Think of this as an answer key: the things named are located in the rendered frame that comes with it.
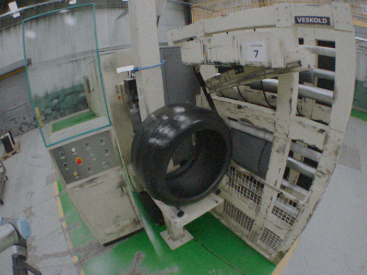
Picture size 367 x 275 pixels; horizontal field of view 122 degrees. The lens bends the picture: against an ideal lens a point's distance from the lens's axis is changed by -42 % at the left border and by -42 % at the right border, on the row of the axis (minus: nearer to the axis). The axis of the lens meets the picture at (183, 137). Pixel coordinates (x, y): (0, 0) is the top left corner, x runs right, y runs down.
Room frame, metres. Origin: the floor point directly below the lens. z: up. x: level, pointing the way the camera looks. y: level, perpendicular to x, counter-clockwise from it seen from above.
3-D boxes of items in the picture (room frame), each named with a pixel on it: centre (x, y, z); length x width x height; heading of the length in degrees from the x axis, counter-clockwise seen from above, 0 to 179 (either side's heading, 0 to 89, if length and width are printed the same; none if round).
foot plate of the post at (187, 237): (1.07, 0.18, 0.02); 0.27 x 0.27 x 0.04; 31
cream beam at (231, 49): (0.91, -0.29, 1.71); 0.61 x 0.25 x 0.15; 31
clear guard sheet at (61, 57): (1.04, 0.77, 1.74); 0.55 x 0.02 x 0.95; 121
